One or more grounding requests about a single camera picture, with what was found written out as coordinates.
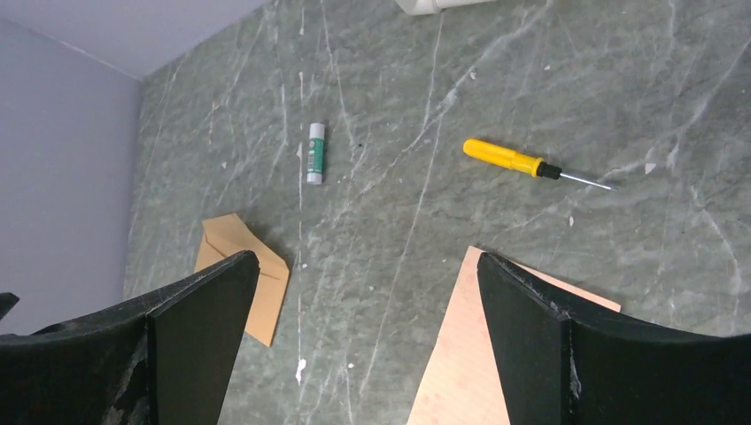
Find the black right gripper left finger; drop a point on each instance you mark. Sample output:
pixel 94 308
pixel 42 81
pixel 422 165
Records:
pixel 164 357

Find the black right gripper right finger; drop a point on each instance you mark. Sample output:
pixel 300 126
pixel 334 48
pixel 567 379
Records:
pixel 628 371

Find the beige letter sheet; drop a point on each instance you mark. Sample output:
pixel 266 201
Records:
pixel 463 358

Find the brown paper envelope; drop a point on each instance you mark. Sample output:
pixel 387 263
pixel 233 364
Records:
pixel 227 235

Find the green white glue stick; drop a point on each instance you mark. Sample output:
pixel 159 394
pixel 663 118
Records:
pixel 316 154

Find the yellow handled screwdriver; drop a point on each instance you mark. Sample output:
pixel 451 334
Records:
pixel 516 161

